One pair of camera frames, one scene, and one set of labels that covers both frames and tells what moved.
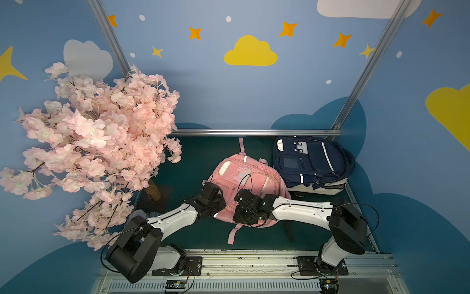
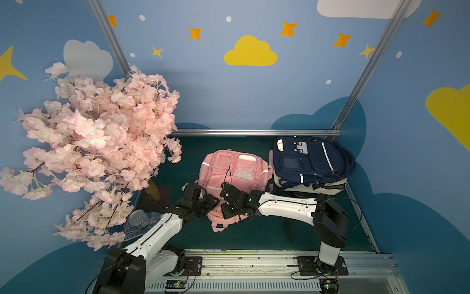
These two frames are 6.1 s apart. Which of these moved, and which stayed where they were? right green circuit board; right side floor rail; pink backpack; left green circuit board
Moved: pink backpack
Stayed: right green circuit board; left green circuit board; right side floor rail
